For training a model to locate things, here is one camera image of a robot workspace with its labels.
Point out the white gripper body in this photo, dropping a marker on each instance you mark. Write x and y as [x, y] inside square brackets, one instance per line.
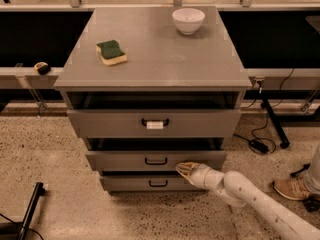
[202, 176]

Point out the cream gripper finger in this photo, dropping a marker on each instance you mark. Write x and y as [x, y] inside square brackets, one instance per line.
[188, 178]
[186, 168]

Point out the grey drawer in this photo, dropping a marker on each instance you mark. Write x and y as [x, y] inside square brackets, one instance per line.
[153, 154]
[144, 182]
[154, 123]

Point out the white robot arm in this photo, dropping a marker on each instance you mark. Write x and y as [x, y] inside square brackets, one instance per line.
[236, 190]

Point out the grey top drawer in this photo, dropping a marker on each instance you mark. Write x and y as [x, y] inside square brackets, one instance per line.
[154, 123]

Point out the grey bottom drawer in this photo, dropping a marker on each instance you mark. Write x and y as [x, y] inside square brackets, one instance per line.
[144, 182]

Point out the grey drawer cabinet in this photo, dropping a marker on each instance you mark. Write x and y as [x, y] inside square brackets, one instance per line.
[165, 70]

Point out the black stand leg right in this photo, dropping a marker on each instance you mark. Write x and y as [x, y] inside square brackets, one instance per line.
[284, 142]

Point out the black stand leg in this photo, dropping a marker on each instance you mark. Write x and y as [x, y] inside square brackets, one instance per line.
[37, 193]
[284, 142]

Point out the tan sneaker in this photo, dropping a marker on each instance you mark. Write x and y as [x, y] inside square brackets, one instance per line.
[292, 189]

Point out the grey trouser leg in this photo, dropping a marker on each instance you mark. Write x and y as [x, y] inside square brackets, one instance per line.
[312, 175]

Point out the green yellow sponge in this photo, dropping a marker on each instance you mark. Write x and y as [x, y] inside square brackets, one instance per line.
[110, 52]

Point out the white ceramic bowl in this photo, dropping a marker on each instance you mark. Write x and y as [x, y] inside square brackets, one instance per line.
[188, 20]

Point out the black stand leg left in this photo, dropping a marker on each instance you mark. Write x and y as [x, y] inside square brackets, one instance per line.
[37, 193]

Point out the small black yellow device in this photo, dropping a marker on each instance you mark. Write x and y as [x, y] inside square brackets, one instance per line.
[42, 68]

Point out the black power adapter with cable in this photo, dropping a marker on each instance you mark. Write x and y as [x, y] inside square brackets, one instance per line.
[259, 145]

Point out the metal bracket left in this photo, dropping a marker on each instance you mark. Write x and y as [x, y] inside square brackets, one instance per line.
[25, 84]

